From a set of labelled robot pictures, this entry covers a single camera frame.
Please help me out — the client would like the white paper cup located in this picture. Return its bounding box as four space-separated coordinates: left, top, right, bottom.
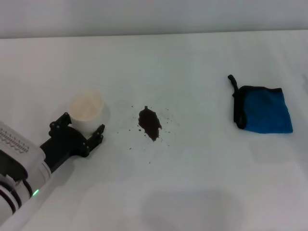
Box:
68 88 105 136

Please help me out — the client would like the black liquid stain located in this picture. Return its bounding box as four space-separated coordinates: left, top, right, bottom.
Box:
137 105 163 142

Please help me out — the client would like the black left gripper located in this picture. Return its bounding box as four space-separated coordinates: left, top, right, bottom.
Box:
39 112 106 174

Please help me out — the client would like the blue rag with black trim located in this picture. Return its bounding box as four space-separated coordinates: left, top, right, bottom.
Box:
227 74 294 134

